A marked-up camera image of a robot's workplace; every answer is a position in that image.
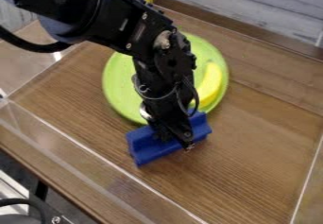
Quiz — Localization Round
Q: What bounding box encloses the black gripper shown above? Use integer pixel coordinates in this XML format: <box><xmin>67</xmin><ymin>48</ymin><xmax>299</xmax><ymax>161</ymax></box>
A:
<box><xmin>131</xmin><ymin>73</ymin><xmax>201</xmax><ymax>151</ymax></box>

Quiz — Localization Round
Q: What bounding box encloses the blue plastic block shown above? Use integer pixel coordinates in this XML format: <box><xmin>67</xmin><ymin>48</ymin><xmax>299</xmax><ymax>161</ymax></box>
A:
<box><xmin>127</xmin><ymin>112</ymin><xmax>213</xmax><ymax>166</ymax></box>

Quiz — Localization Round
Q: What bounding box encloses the green plate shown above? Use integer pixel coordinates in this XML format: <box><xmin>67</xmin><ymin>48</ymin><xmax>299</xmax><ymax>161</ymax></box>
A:
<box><xmin>103</xmin><ymin>33</ymin><xmax>230</xmax><ymax>125</ymax></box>

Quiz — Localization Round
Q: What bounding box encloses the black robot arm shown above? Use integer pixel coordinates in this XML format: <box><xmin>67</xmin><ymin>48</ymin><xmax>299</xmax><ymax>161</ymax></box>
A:
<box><xmin>0</xmin><ymin>0</ymin><xmax>199</xmax><ymax>149</ymax></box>

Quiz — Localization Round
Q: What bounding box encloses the yellow toy banana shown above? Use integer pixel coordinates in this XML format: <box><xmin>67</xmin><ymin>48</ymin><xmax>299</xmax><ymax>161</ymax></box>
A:
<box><xmin>197</xmin><ymin>62</ymin><xmax>222</xmax><ymax>108</ymax></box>

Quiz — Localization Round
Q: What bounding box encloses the clear acrylic front wall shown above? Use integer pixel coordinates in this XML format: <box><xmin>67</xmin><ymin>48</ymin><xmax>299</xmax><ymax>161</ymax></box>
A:
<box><xmin>0</xmin><ymin>97</ymin><xmax>209</xmax><ymax>224</ymax></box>

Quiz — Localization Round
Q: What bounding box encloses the black cable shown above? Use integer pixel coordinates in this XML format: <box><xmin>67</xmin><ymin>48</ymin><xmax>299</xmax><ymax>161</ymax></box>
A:
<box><xmin>0</xmin><ymin>197</ymin><xmax>46</xmax><ymax>224</ymax></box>

